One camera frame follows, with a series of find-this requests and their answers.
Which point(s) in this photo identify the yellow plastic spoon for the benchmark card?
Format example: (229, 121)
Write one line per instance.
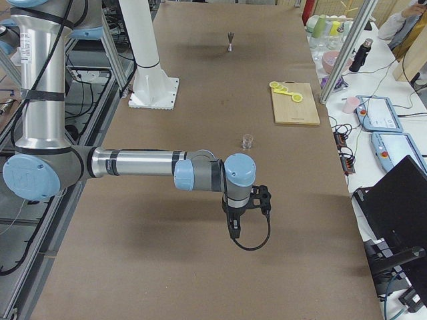
(285, 93)

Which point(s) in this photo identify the pink plastic cup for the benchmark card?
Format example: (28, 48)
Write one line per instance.
(350, 105)

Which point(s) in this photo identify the black laptop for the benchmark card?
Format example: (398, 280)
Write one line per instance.
(395, 209)

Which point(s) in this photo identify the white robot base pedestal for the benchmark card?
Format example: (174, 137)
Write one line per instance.
(152, 88)

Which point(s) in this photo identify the wooden cutting board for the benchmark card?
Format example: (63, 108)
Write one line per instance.
(287, 112)

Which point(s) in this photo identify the black water bottle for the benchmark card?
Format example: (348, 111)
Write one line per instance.
(361, 55)

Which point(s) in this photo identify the aluminium frame post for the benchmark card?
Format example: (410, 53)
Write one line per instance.
(354, 33)

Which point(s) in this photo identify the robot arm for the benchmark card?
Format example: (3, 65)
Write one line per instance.
(69, 64)

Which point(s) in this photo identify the pink bowl with ice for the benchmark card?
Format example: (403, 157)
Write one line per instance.
(328, 61)

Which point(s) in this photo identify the lemon slice end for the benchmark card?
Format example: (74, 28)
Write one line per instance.
(274, 84)

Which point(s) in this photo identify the teach pendant near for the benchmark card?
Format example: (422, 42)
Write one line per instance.
(390, 148)

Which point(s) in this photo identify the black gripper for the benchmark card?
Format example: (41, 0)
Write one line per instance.
(234, 212)

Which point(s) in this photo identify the teach pendant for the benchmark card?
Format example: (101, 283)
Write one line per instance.
(390, 148)
(377, 114)

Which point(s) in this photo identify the teach pendant far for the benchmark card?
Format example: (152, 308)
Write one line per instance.
(377, 114)

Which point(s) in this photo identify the steel measuring jigger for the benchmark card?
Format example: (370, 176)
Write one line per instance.
(230, 41)

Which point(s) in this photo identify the green plastic cup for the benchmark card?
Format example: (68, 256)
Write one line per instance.
(319, 27)

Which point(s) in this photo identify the yellow plastic cup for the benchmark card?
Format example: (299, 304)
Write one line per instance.
(334, 28)

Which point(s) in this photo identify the clear glass cup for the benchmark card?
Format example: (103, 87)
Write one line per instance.
(247, 141)

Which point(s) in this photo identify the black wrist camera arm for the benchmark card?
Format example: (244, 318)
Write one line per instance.
(260, 198)

